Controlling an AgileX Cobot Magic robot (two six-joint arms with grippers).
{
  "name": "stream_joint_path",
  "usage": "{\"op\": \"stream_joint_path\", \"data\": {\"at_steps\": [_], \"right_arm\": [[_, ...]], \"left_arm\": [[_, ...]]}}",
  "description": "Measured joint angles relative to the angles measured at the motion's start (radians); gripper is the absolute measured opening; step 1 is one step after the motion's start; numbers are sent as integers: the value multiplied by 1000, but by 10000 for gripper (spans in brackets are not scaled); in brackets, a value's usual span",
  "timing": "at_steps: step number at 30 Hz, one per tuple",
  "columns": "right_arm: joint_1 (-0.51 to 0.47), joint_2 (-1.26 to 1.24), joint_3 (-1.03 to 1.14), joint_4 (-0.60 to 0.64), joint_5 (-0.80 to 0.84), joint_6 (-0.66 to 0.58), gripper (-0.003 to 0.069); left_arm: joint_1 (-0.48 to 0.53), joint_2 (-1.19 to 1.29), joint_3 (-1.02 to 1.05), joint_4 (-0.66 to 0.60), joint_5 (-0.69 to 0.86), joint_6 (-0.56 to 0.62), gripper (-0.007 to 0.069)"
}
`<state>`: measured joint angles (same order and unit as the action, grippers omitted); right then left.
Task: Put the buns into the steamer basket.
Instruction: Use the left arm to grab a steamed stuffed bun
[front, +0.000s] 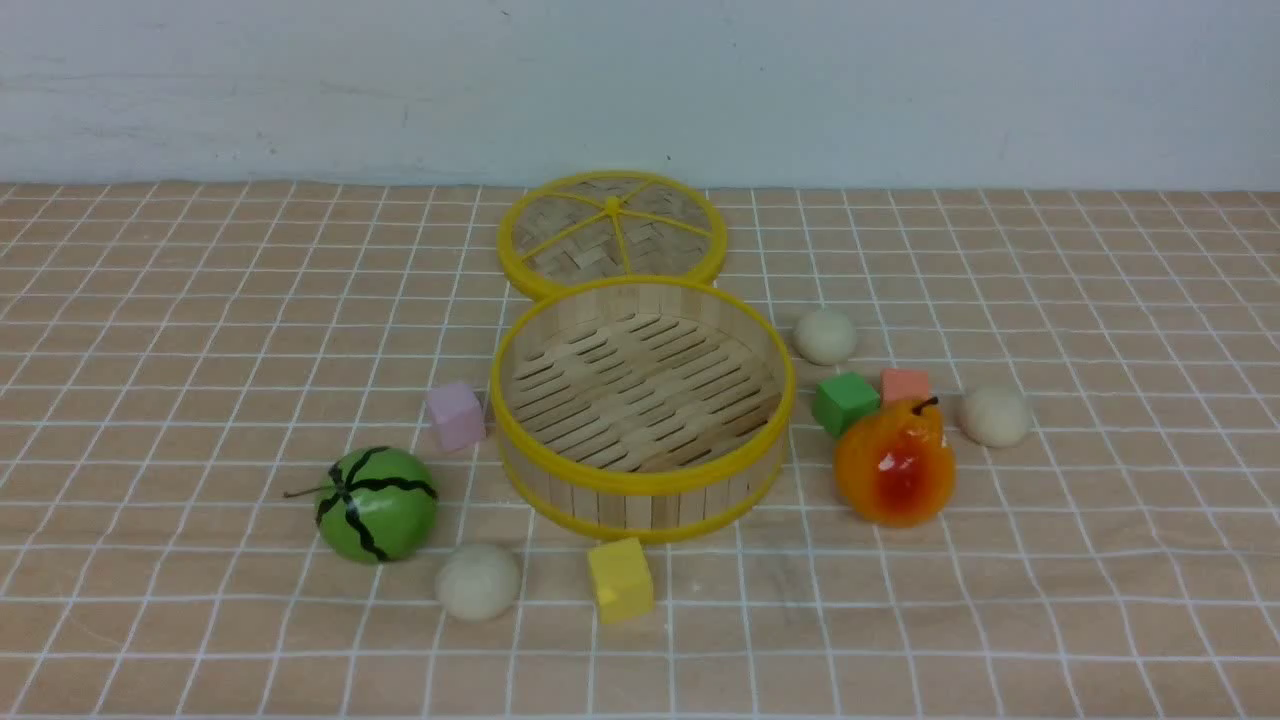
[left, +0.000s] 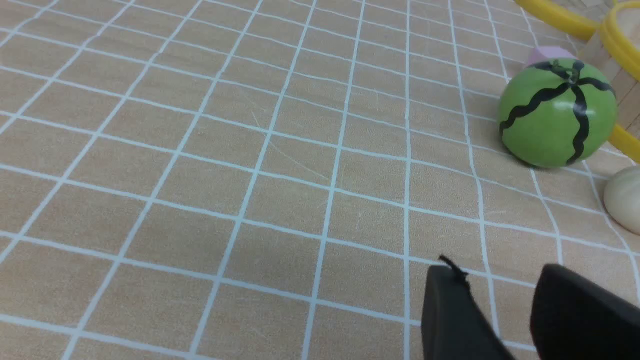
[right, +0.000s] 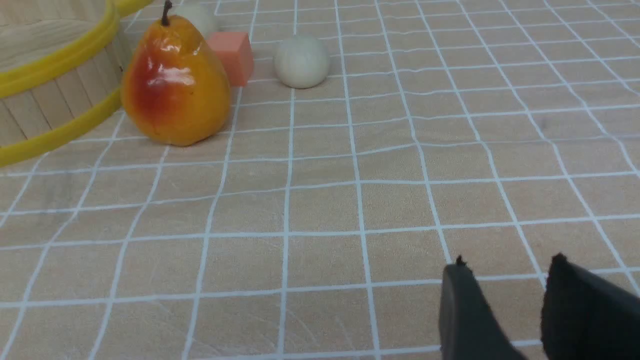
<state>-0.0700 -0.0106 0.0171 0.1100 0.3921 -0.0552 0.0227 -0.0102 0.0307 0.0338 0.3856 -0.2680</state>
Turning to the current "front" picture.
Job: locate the white bun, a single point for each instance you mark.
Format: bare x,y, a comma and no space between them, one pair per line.
825,337
995,416
478,582

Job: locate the bamboo steamer tray yellow rim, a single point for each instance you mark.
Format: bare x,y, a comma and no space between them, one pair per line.
645,407

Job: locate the bamboo steamer lid yellow rim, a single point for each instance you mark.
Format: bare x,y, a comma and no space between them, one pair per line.
608,223

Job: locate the pink cube block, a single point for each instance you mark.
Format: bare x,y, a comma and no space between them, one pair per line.
457,418

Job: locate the green cube block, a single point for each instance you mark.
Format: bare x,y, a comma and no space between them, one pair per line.
841,400

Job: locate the yellow cube block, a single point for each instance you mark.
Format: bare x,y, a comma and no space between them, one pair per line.
621,579

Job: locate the orange cube block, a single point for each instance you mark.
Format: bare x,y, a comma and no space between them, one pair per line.
899,383

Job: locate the orange toy pear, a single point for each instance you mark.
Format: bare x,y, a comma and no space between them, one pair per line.
894,466

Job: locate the green toy watermelon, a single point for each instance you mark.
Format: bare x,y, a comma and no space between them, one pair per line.
377,504

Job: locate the checkered orange tablecloth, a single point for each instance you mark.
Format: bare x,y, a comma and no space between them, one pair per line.
176,357

